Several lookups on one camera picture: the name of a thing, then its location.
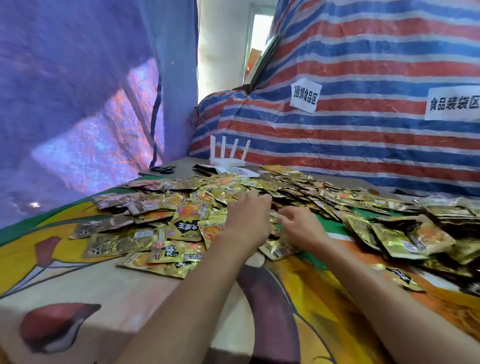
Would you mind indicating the white printed paper sheet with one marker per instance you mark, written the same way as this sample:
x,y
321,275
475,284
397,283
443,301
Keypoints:
x,y
236,171

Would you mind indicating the colourful printed table cloth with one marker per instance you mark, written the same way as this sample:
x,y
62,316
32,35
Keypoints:
x,y
93,300

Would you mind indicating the person's right forearm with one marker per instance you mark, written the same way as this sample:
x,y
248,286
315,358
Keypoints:
x,y
375,300

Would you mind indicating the red blue striped tarp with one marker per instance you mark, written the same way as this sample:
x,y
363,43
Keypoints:
x,y
375,150

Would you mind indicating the person's left fingers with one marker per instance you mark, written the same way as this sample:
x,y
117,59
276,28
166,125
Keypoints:
x,y
258,200

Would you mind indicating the wide white paper sign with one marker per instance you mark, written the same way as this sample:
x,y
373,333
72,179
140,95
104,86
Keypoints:
x,y
453,103

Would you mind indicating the white router with antennas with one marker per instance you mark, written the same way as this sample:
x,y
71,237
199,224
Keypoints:
x,y
228,159

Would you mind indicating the black scissors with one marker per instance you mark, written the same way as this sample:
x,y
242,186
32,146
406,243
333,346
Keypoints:
x,y
163,169

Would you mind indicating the person's right hand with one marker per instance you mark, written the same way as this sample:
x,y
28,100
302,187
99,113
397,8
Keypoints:
x,y
305,228

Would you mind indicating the green flat board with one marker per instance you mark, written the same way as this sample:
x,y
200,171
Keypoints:
x,y
264,62

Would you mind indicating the person's right fingers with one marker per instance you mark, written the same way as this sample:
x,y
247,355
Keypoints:
x,y
287,216

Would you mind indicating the person's left hand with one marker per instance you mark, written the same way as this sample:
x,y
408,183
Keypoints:
x,y
245,221

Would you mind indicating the person's left forearm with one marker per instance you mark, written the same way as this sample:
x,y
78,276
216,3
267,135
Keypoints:
x,y
195,300

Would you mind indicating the white door frame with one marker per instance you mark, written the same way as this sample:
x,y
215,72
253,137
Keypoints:
x,y
249,45

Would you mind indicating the purple blue tarp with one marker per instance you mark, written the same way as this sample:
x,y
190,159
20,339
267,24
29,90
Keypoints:
x,y
75,93

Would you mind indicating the small white paper sign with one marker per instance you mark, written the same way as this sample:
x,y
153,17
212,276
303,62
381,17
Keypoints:
x,y
305,95

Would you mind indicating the pile of gold snack packets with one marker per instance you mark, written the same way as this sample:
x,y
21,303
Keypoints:
x,y
180,221

